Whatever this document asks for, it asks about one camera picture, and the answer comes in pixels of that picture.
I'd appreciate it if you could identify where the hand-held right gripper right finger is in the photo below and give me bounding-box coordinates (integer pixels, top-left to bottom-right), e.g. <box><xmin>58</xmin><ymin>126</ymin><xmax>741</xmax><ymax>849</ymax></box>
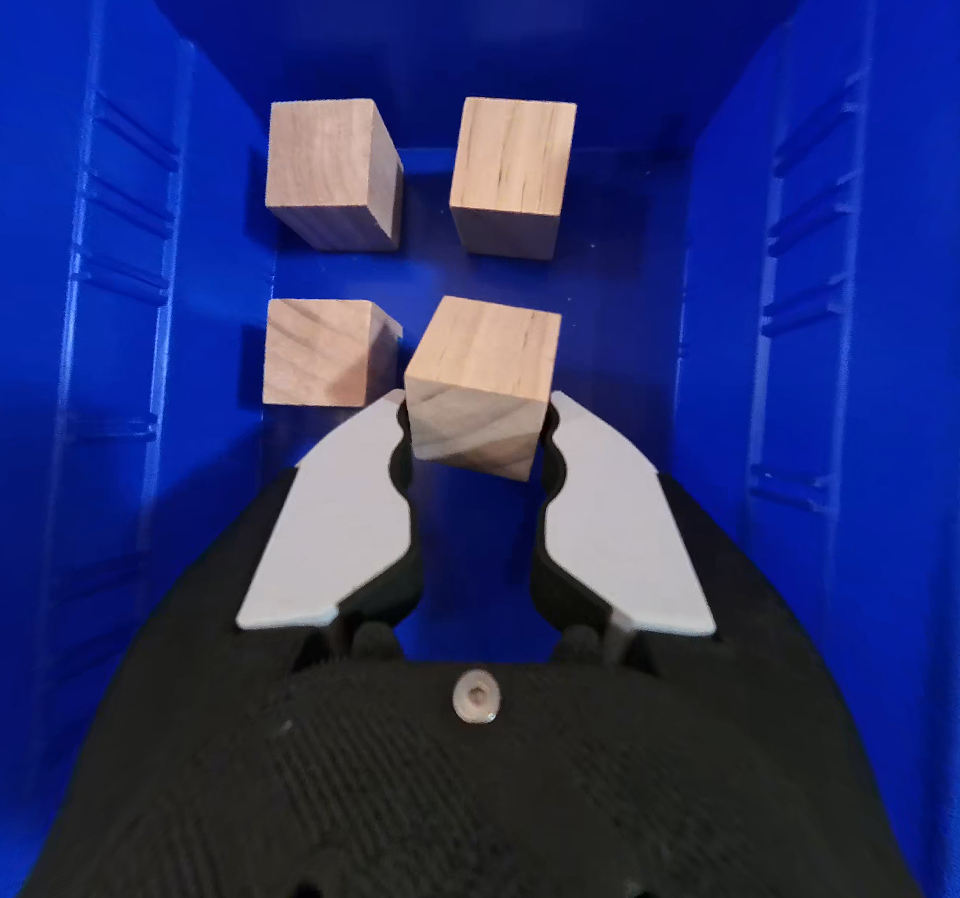
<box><xmin>529</xmin><ymin>390</ymin><xmax>718</xmax><ymax>666</ymax></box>

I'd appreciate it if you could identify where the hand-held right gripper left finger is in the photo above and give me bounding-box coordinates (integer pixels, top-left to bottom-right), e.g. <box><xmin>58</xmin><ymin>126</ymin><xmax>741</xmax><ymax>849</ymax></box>
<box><xmin>235</xmin><ymin>388</ymin><xmax>425</xmax><ymax>647</ymax></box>

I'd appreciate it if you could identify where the blue striped wooden cube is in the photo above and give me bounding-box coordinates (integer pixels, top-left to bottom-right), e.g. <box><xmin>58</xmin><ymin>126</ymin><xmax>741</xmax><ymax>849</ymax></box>
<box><xmin>262</xmin><ymin>298</ymin><xmax>405</xmax><ymax>409</ymax></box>
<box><xmin>403</xmin><ymin>295</ymin><xmax>564</xmax><ymax>482</ymax></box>
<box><xmin>448</xmin><ymin>97</ymin><xmax>579</xmax><ymax>261</ymax></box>
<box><xmin>264</xmin><ymin>97</ymin><xmax>406</xmax><ymax>252</ymax></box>

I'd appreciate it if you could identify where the blue plastic bin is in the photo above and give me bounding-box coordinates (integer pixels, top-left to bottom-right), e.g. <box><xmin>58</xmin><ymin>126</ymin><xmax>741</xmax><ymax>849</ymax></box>
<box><xmin>0</xmin><ymin>0</ymin><xmax>960</xmax><ymax>898</ymax></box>

